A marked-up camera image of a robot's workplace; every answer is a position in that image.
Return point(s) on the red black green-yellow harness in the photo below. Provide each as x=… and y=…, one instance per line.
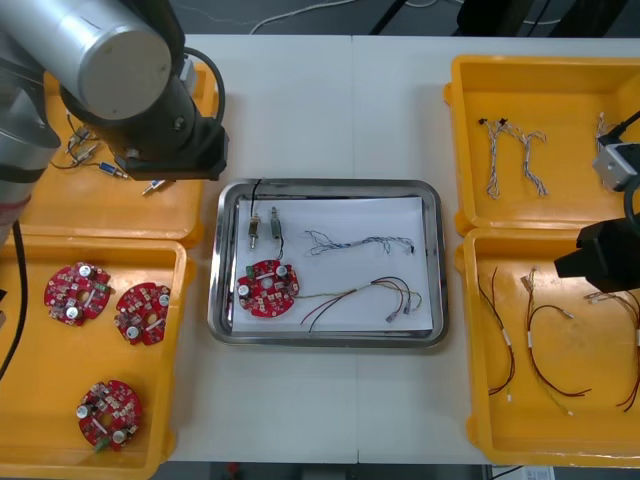
x=350, y=295
x=506, y=340
x=638, y=336
x=530, y=341

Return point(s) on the blue label metal solenoid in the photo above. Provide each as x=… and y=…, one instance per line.
x=154, y=186

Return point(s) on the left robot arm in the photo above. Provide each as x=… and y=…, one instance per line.
x=100, y=45

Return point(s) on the black stand leg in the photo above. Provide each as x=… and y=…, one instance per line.
x=387, y=15

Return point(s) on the pile of metal solenoids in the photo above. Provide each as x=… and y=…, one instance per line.
x=107, y=168

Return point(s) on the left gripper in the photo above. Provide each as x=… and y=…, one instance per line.
x=175, y=150

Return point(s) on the yellow-orange plastic bin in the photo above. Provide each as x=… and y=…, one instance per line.
x=50, y=440
x=100, y=210
x=540, y=90
x=550, y=435

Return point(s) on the white paper sheet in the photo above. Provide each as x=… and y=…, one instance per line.
x=350, y=270

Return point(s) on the steel tray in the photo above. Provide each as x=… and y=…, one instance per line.
x=440, y=260

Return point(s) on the round red circuit board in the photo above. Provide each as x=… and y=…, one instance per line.
x=142, y=315
x=270, y=290
x=110, y=417
x=77, y=295

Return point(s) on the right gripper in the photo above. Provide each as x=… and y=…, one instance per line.
x=610, y=260

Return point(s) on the small metal solenoid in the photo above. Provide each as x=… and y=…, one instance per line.
x=275, y=225
x=254, y=231

